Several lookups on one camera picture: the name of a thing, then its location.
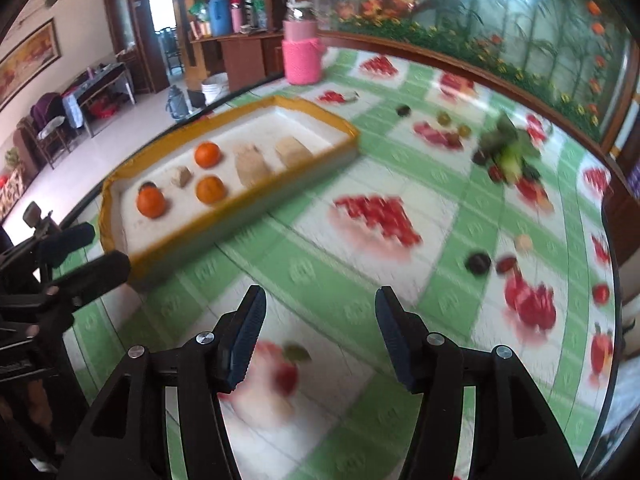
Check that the green checked fruit-print tablecloth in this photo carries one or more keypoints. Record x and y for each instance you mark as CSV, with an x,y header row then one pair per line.
x,y
350,280

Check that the pink knitted jar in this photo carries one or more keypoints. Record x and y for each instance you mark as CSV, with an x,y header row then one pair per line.
x,y
302,62

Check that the small beige cube block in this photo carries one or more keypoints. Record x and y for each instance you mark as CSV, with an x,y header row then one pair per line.
x,y
182,176

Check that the black thermos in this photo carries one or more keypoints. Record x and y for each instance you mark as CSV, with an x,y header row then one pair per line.
x,y
249,7

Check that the dark red date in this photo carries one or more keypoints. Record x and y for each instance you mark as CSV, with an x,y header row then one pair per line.
x,y
506,264

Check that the blue thermos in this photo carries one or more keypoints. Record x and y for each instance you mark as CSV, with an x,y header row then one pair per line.
x,y
219,15

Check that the person's left hand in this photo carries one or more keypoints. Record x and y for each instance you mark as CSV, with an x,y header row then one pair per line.
x,y
37,405

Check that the green bag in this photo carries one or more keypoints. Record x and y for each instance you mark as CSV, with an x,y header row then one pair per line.
x,y
198,11

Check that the large beige cylinder block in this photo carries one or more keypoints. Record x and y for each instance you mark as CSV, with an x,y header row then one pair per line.
x,y
252,166

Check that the wooden cabinet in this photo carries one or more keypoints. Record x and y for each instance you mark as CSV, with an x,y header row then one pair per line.
x,y
245,57

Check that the small brown fruit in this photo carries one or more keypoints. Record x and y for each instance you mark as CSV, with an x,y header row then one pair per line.
x,y
452,137

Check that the grey water jug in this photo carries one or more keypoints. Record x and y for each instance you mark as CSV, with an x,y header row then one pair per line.
x,y
176,104

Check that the dark red plum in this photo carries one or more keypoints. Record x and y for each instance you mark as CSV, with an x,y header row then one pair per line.
x,y
495,173

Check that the cloth-covered side table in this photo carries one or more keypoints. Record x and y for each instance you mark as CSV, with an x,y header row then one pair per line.
x,y
100,85

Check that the small green fruit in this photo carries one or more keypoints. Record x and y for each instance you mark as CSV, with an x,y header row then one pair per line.
x,y
464,131
444,119

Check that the orange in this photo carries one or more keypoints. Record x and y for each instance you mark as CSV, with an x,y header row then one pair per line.
x,y
210,190
207,155
151,203

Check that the wooden chair with purple cloth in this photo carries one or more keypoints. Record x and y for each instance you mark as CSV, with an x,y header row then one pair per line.
x,y
47,115

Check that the wooden door frame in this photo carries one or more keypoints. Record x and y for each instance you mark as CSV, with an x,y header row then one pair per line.
x,y
142,35

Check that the small dark fruit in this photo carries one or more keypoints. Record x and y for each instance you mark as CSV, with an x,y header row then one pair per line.
x,y
403,110

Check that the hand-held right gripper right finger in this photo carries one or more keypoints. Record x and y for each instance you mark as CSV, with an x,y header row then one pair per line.
x,y
395,340

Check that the fish tank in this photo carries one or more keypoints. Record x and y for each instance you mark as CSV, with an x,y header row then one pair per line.
x,y
500,35

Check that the green leafy vegetable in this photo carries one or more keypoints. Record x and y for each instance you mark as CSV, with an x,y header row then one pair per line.
x,y
510,152

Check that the pink thermos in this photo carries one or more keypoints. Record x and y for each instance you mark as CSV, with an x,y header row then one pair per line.
x,y
236,17

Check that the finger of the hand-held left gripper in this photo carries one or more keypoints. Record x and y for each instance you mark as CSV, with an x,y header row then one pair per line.
x,y
65,244
95,274

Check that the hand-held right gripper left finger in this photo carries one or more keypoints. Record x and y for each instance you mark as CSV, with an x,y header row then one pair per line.
x,y
247,335

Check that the white bucket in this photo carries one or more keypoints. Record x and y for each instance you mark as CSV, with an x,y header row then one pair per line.
x,y
215,91

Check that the white foam tray yellow edge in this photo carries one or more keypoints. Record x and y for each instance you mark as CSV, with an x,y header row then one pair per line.
x,y
225,130

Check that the tiny beige block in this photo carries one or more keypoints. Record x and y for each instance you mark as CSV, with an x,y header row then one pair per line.
x,y
524,243

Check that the red cherry tomato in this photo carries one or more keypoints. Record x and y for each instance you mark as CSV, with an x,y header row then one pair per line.
x,y
600,293

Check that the framed wall picture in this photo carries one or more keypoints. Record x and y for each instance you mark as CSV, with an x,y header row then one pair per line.
x,y
27,62

